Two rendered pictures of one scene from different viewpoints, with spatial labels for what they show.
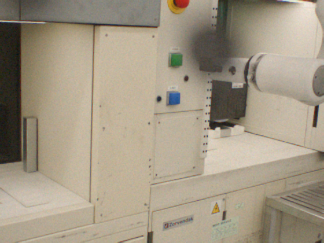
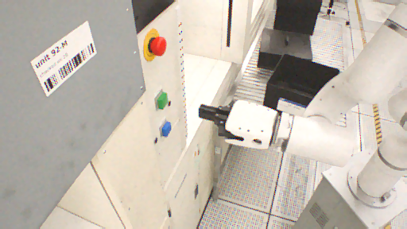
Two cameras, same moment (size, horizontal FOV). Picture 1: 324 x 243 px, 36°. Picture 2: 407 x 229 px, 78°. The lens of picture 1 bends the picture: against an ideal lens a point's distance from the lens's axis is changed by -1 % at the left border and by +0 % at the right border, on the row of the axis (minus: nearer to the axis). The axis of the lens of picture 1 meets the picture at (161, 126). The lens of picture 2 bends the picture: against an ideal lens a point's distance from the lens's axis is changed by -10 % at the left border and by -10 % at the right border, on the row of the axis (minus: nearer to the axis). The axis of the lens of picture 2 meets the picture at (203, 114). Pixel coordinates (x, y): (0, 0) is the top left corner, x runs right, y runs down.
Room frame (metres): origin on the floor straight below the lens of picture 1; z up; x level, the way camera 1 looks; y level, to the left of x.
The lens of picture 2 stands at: (0.81, 0.13, 1.64)
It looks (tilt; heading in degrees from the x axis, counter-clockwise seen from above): 44 degrees down; 330
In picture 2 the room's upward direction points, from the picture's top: straight up
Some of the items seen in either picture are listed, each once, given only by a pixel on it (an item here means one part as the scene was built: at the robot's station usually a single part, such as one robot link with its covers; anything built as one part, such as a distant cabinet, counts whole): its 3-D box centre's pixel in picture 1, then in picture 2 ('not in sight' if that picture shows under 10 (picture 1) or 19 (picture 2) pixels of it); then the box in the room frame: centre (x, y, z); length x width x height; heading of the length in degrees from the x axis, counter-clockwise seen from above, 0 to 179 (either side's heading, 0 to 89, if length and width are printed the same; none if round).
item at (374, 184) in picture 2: not in sight; (381, 171); (0.93, -0.68, 0.85); 0.19 x 0.19 x 0.18
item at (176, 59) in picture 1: (175, 59); (161, 100); (1.29, -0.03, 1.20); 0.03 x 0.02 x 0.03; 130
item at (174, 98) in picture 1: (173, 98); (165, 129); (1.29, -0.03, 1.10); 0.03 x 0.02 x 0.03; 130
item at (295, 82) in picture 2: not in sight; (300, 91); (1.42, -0.74, 0.85); 0.28 x 0.28 x 0.17; 32
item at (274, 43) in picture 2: not in sight; (285, 48); (1.77, -0.96, 0.83); 0.29 x 0.29 x 0.13; 47
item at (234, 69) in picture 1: (240, 69); (253, 124); (1.12, -0.17, 1.20); 0.11 x 0.10 x 0.07; 40
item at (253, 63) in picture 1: (262, 72); (281, 132); (1.07, -0.21, 1.20); 0.09 x 0.03 x 0.08; 130
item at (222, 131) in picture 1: (207, 126); not in sight; (1.96, -0.18, 0.89); 0.22 x 0.21 x 0.04; 40
